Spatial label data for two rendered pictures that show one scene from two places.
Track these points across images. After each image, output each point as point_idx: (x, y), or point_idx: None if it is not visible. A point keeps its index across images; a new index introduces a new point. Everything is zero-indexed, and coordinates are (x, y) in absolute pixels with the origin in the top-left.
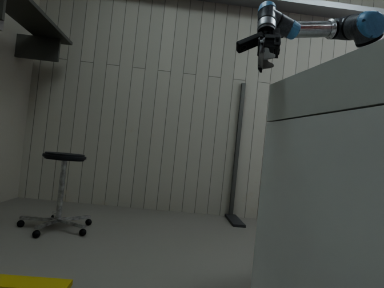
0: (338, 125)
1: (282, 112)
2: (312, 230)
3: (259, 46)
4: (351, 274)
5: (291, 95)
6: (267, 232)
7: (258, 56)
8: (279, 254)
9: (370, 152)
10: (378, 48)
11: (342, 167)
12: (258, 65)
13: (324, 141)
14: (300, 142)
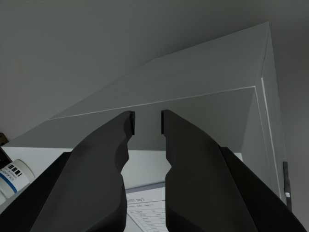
0: (93, 107)
1: (174, 104)
2: (157, 70)
3: (22, 202)
4: (134, 74)
5: (136, 123)
6: (233, 44)
7: (168, 205)
8: (207, 50)
9: (87, 102)
10: (21, 142)
11: (110, 94)
12: (168, 130)
13: (113, 99)
14: (145, 92)
